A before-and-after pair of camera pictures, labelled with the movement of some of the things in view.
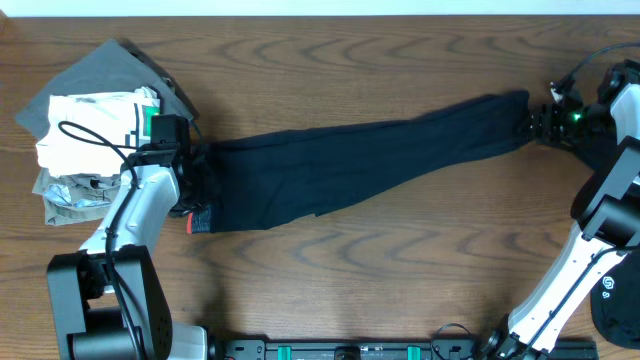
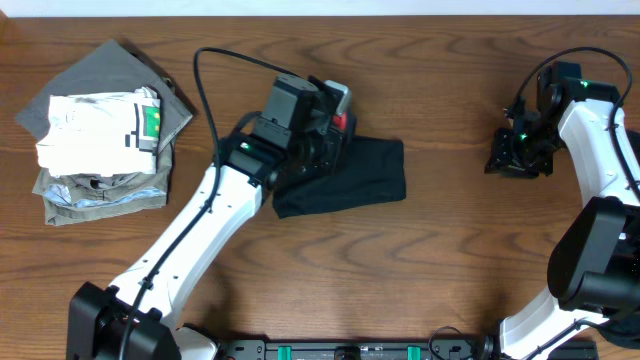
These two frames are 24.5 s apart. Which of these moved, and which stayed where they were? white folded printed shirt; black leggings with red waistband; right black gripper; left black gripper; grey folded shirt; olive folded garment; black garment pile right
Moved: right black gripper; black leggings with red waistband; left black gripper
Stayed: olive folded garment; white folded printed shirt; black garment pile right; grey folded shirt
